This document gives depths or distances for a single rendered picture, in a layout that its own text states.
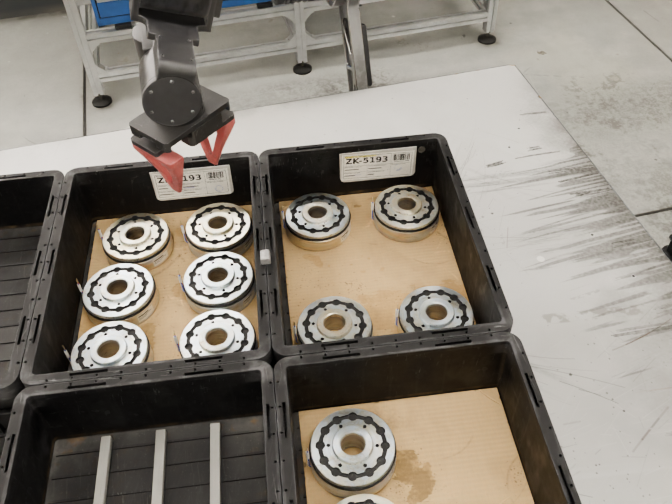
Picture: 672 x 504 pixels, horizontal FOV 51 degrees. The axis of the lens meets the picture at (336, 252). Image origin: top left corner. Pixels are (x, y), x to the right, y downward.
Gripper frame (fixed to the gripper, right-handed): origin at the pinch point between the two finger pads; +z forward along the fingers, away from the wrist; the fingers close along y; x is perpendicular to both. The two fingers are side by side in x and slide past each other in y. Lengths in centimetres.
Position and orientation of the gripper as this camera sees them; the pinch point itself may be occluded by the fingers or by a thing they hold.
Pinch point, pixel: (194, 171)
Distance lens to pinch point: 89.2
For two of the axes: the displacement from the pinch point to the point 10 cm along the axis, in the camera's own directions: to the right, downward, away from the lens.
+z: 0.3, 6.7, 7.4
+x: -7.9, -4.4, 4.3
